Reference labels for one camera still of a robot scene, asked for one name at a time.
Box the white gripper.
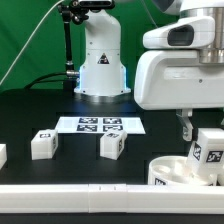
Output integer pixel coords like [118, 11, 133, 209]
[134, 50, 224, 142]

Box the white round stool seat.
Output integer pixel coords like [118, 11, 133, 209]
[148, 156, 217, 186]

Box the paper sheet with fiducial tags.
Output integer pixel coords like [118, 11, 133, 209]
[56, 117, 145, 134]

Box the white U-shaped obstacle wall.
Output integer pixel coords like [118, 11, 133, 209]
[0, 143, 224, 215]

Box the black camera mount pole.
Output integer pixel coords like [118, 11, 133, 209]
[58, 0, 88, 78]

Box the black cable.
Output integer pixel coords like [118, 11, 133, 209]
[23, 72, 79, 90]

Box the white cable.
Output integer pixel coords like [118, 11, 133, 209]
[0, 0, 65, 86]

